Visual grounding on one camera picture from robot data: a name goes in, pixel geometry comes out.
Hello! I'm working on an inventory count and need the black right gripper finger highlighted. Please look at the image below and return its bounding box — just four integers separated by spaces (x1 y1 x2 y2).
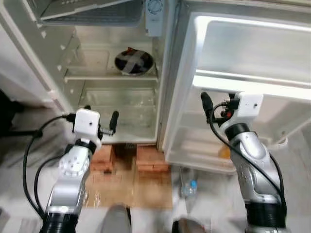
201 91 214 122

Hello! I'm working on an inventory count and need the clear fridge crisper drawer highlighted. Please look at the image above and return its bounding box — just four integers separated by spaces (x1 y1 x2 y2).
78 87 159 142

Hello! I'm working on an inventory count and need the glass fridge shelf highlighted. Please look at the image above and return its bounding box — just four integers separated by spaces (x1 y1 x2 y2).
64 73 159 82

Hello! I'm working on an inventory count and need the dark round fridge fan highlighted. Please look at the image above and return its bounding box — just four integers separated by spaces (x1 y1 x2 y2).
114 47 155 77

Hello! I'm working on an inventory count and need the white fridge door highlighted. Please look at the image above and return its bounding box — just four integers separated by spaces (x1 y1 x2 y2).
162 0 311 175

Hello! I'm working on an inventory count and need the white fridge body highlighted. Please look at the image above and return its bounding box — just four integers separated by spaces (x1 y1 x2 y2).
0 0 171 146

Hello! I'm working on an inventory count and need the grey fridge control box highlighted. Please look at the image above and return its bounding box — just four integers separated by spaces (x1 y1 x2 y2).
145 0 167 37

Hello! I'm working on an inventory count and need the red brick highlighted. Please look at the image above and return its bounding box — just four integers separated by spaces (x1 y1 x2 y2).
135 145 171 174
91 143 117 174

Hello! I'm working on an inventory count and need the brown cardboard sheet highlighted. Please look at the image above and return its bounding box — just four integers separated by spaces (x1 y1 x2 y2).
80 167 174 210

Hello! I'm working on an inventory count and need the black stand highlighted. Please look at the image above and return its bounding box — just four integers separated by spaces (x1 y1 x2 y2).
0 90 50 137

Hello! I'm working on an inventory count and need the clear water bottle blue cap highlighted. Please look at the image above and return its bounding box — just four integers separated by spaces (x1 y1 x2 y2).
181 167 199 199

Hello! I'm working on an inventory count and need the grey robot left leg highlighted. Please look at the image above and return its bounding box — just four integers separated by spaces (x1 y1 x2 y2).
100 204 132 233

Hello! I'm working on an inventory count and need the grey robot leg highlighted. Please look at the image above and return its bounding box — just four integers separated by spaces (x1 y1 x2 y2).
100 204 132 233
173 218 210 233

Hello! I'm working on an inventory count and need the grey robot right leg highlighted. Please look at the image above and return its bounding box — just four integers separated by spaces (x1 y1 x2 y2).
173 218 210 233

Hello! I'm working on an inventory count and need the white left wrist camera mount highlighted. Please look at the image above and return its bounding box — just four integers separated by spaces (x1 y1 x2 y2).
74 109 102 149

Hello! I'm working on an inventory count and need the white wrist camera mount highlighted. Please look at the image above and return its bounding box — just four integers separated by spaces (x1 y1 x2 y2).
221 92 264 129
74 109 102 149

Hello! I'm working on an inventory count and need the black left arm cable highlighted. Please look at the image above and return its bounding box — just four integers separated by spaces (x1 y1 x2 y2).
23 113 76 220

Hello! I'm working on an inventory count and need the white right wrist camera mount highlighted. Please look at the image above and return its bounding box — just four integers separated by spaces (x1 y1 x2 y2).
221 92 264 129

